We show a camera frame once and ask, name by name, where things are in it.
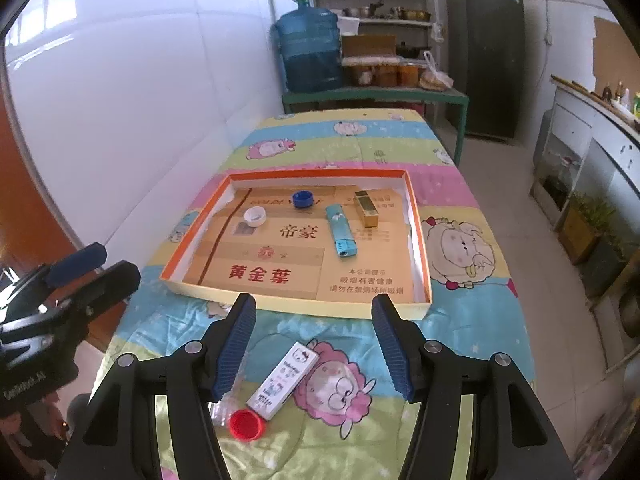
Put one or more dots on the white Hello Kitty box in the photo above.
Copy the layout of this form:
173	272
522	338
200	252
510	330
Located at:
272	394

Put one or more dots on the gold rectangular box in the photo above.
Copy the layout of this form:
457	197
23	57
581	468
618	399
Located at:
366	209

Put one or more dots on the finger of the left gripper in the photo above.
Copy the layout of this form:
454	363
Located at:
75	262
109	288

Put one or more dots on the white kitchen cabinet counter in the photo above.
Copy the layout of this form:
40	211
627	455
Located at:
589	149

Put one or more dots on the potted green plant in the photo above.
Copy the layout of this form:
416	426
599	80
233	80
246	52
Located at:
587	220

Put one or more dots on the brown cardboard box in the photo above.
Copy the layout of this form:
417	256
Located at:
378	45

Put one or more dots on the blue bottle cap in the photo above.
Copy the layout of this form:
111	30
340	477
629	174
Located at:
303	199

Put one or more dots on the white bottle cap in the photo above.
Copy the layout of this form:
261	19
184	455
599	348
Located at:
255	216

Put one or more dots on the dark green refrigerator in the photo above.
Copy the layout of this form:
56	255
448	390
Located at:
486	41

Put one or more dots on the teal lighter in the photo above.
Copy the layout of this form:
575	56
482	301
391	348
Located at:
344	242

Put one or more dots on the blue water jug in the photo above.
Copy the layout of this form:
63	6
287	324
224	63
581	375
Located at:
310	47

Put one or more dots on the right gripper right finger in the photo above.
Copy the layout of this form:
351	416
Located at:
511	435

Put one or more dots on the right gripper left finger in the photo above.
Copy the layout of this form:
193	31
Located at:
120	439

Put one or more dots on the green bench table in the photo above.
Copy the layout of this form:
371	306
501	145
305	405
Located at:
390	94

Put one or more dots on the white plastic bag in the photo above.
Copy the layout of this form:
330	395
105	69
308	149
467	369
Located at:
432	78

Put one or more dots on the orange-rimmed cardboard tray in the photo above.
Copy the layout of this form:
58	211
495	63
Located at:
289	264

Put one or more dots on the red bottle cap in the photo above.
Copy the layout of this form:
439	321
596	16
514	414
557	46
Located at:
246	426

